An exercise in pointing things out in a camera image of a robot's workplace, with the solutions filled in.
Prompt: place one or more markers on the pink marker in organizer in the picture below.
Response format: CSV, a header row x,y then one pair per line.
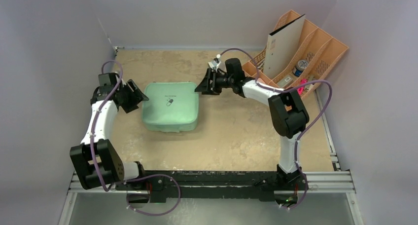
x,y
301,86

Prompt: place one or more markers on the pink desk organizer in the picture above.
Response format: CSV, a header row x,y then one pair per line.
x,y
317,54

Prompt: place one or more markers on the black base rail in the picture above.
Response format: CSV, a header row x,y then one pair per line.
x,y
265,186

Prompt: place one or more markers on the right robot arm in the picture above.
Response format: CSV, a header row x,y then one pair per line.
x,y
288,113

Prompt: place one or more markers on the mint green storage case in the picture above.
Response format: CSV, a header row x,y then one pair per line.
x,y
172,107

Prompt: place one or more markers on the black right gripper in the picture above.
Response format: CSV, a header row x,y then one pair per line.
x,y
211,82

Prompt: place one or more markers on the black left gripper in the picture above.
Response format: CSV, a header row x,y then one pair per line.
x,y
136,96

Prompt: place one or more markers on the grey box in organizer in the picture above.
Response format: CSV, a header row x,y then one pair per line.
x,y
285,82

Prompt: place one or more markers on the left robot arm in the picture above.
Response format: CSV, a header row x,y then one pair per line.
x,y
95,160

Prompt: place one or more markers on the white folder in organizer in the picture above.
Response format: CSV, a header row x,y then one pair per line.
x,y
282,44

